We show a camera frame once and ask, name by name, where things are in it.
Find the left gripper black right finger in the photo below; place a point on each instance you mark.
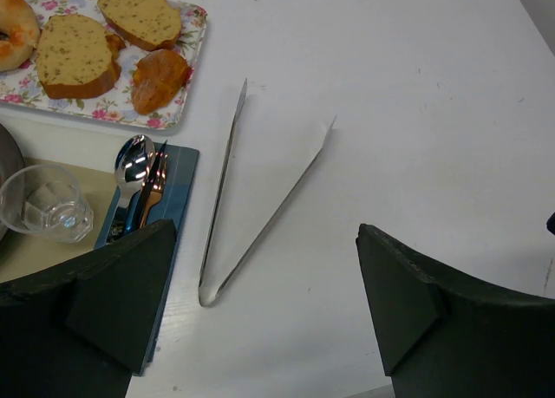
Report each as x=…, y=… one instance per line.
x=443, y=333

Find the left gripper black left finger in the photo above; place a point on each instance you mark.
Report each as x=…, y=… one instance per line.
x=82, y=328

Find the silver metal tongs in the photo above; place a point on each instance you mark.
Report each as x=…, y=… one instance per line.
x=265, y=164

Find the glazed bagel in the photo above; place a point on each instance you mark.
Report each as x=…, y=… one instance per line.
x=19, y=23

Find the small orange bread piece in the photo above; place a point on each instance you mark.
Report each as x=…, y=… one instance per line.
x=157, y=79

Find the large speckled bread slice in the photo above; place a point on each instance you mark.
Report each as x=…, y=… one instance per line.
x=76, y=58

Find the far speckled bread slice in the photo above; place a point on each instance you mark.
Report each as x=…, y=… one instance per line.
x=147, y=24

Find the beige napkin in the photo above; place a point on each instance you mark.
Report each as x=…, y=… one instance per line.
x=23, y=254

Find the clear drinking glass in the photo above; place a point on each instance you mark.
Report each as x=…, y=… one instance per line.
x=54, y=206

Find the blue placemat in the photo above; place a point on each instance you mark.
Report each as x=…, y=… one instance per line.
x=180, y=185

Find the silver spoon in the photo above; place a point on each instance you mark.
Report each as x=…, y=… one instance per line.
x=132, y=166

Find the silver metal plate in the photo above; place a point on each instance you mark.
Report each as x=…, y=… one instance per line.
x=11, y=163

